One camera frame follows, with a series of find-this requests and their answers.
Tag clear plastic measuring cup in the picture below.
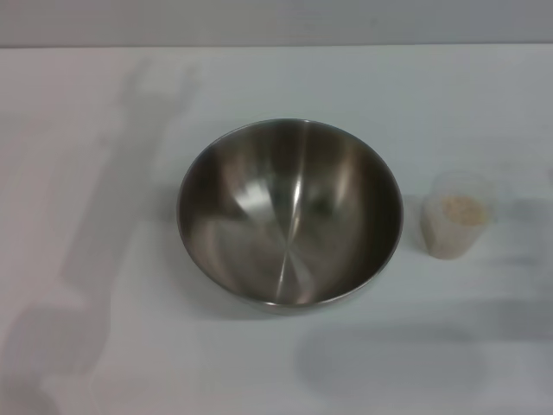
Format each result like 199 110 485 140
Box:
419 169 500 261

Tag white rice grains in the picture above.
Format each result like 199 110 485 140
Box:
424 194 490 259

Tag stainless steel mixing bowl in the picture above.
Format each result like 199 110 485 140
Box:
175 118 404 316

